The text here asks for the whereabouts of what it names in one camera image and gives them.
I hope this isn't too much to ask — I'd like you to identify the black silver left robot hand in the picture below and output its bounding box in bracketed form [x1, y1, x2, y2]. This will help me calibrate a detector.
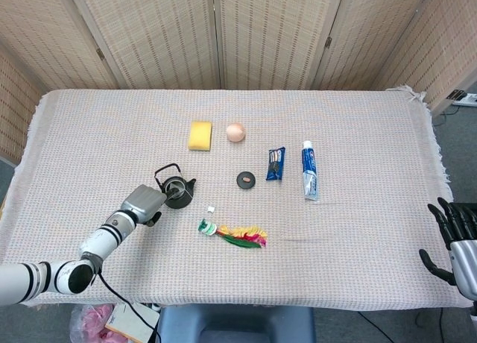
[121, 184, 168, 227]

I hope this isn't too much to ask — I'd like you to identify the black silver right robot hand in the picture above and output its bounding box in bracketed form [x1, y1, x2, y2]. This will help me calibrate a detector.
[419, 197, 477, 301]

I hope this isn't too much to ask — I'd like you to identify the small tea bag with string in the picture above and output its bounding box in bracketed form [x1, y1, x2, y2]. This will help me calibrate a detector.
[168, 181, 217, 214]

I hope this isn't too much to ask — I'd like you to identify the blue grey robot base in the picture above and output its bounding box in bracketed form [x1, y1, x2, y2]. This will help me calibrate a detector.
[157, 304, 318, 343]

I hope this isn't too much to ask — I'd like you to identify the black teapot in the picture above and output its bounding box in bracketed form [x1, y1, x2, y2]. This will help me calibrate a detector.
[154, 163, 198, 210]

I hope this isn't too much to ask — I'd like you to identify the black teapot lid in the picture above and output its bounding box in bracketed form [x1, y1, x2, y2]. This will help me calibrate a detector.
[236, 171, 257, 190]

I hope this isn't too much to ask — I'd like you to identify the pink plastic bag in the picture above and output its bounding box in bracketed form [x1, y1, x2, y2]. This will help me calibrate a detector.
[69, 304, 117, 343]

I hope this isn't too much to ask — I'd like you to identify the yellow sponge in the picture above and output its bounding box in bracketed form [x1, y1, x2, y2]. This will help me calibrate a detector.
[187, 120, 213, 152]

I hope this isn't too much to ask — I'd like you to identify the colourful feather shuttlecock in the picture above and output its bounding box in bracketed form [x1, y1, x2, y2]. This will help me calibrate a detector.
[197, 218, 269, 251]

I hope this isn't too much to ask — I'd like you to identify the peach coloured ball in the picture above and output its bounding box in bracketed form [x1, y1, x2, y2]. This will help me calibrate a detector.
[226, 122, 247, 143]

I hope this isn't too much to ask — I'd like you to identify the white notebook with orange edge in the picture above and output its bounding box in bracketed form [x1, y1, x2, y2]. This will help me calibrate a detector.
[104, 302, 161, 343]

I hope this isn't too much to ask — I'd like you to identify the blue cookie packet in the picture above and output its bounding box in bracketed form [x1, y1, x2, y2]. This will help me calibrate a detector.
[265, 146, 287, 182]

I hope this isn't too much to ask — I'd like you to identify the white power strip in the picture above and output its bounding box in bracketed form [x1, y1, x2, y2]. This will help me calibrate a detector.
[452, 90, 477, 108]

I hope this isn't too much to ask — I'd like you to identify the waffle weave tablecloth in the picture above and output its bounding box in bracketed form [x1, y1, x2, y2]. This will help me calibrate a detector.
[0, 86, 473, 311]

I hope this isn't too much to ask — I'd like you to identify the blue white toothpaste tube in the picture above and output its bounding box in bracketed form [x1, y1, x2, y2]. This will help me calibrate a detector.
[300, 140, 320, 202]

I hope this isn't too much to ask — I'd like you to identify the woven folding screen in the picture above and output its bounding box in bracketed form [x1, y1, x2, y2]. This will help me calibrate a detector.
[0, 0, 477, 165]

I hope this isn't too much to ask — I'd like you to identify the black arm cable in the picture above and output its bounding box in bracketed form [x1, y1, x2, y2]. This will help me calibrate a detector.
[96, 271, 162, 343]

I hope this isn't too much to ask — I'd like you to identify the black floor cable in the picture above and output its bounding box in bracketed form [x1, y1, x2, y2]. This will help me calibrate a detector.
[431, 103, 460, 128]

